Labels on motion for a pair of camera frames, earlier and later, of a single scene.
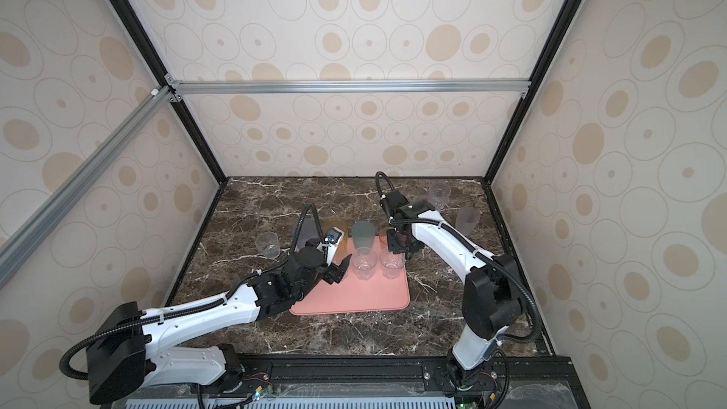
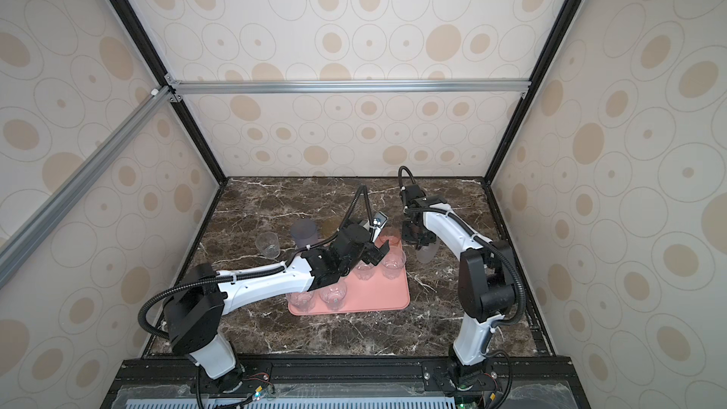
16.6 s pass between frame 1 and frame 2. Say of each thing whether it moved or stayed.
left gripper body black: moved
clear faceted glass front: stayed
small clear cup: stayed
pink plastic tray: stayed
